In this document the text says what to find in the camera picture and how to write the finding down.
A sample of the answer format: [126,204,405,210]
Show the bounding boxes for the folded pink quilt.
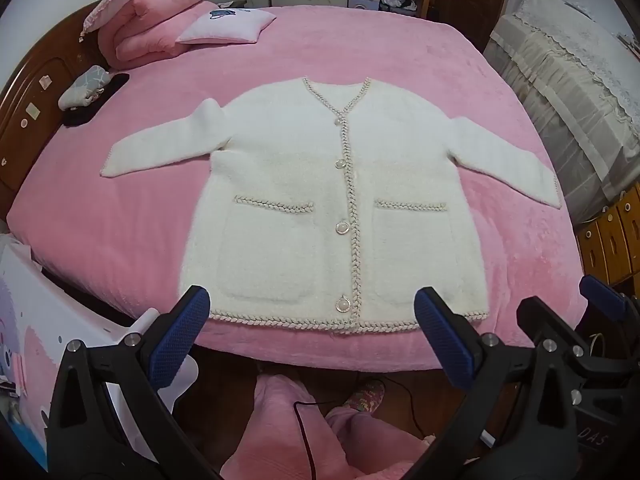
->
[97,0,221,70]

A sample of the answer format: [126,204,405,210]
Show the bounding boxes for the wooden drawer cabinet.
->
[575,190,640,286]

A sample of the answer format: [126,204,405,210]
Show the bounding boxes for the brown wooden headboard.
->
[0,0,101,191]

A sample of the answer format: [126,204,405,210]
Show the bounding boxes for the black cable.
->
[384,378,451,437]
[292,400,331,480]

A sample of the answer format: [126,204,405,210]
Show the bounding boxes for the beige lace-covered furniture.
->
[482,0,640,226]

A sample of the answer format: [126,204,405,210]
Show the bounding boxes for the white printed cushion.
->
[175,7,277,45]

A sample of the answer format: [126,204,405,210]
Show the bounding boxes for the person's pink fleece pants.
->
[220,375,436,480]

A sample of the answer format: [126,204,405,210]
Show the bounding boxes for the pink fleece bed blanket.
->
[5,5,588,373]

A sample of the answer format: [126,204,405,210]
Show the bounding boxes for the white fluffy braid-trimmed cardigan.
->
[100,76,561,335]

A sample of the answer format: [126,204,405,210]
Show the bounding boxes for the patterned slipper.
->
[342,379,387,413]

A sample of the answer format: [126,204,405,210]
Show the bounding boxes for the black cloth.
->
[62,73,130,127]

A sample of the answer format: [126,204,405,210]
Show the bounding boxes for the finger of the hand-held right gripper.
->
[579,276,640,321]
[516,296,601,361]

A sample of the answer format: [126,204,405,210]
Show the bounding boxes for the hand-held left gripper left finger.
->
[45,285,221,480]

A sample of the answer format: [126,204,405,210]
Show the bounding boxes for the white pink printed box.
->
[0,232,196,461]

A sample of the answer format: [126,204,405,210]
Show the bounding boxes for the grey patterned cloth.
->
[58,65,112,111]

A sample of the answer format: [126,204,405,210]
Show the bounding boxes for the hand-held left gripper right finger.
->
[414,287,593,480]

